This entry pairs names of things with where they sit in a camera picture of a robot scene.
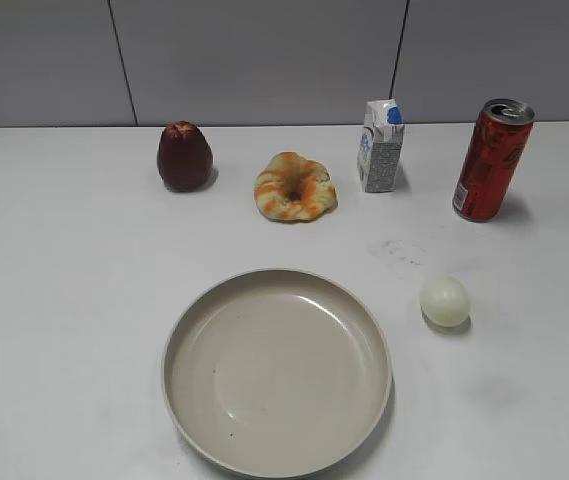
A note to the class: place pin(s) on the white egg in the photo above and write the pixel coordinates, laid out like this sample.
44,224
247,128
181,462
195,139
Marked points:
445,301

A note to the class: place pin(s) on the dark red wax apple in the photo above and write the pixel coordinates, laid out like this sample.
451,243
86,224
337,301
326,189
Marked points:
184,159

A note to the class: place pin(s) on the beige round plate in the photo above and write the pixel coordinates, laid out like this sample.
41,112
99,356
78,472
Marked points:
276,374

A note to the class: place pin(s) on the golden bread roll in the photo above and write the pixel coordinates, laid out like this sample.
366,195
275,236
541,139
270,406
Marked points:
293,188

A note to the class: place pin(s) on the red soda can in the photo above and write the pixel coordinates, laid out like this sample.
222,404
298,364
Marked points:
499,137

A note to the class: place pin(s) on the small white milk carton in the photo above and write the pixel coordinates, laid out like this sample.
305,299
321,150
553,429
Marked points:
380,146

